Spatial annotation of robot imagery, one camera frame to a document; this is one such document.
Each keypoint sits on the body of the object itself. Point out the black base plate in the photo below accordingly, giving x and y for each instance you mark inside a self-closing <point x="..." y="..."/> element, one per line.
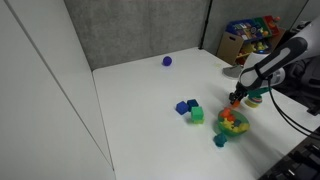
<point x="296" y="160"/>

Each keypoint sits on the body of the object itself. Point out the wooden toy shelf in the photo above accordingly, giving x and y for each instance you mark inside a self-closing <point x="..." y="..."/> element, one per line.
<point x="230" y="45"/>

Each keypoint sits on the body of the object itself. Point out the small yellow bowl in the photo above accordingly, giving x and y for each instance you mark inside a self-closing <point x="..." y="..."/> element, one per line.
<point x="252" y="103"/>

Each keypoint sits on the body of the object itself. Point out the green storage bin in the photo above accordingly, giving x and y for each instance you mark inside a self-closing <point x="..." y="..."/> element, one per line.
<point x="261" y="24"/>

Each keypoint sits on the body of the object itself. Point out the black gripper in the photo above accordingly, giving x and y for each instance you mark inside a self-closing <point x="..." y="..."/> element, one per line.
<point x="240" y="92"/>

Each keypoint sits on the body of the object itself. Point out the dark blue cube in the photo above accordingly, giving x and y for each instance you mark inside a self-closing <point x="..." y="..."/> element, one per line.
<point x="192" y="103"/>

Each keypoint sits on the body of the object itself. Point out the orange toy piece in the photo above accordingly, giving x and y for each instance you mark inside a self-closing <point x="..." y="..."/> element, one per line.
<point x="226" y="113"/>

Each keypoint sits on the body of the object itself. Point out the large green bowl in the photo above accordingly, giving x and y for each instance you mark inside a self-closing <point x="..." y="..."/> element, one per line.
<point x="233" y="132"/>

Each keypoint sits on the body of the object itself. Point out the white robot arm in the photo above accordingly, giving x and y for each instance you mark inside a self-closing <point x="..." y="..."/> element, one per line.
<point x="283" y="55"/>

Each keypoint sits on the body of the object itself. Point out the small orange bowl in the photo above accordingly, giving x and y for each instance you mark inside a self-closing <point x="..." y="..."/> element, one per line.
<point x="236" y="103"/>

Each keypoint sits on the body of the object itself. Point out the black pole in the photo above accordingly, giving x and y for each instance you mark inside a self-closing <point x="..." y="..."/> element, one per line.
<point x="206" y="23"/>

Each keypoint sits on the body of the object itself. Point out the grey metal plate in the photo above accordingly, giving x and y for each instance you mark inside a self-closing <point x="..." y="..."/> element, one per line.
<point x="231" y="71"/>

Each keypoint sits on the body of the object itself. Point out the yellow toy piece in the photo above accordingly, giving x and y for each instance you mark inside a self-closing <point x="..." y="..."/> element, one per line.
<point x="228" y="124"/>

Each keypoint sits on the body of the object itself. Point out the green cube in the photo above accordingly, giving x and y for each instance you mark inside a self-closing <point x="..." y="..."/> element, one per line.
<point x="197" y="113"/>

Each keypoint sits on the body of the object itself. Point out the yellow storage bin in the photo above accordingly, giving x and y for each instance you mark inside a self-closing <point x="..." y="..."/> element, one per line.
<point x="248" y="48"/>

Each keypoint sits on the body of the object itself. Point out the purple ball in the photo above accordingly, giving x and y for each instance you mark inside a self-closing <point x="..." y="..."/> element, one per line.
<point x="167" y="60"/>

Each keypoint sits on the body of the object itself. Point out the teal toy block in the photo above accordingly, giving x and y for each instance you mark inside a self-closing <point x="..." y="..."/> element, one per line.
<point x="220" y="140"/>

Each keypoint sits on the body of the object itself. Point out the red storage bin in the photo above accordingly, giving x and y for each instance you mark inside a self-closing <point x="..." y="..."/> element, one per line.
<point x="271" y="22"/>

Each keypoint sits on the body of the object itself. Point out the yellow-green block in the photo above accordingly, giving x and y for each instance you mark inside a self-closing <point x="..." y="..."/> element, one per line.
<point x="199" y="122"/>

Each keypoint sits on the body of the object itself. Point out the blue storage bin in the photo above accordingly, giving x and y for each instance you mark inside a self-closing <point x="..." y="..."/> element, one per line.
<point x="238" y="27"/>

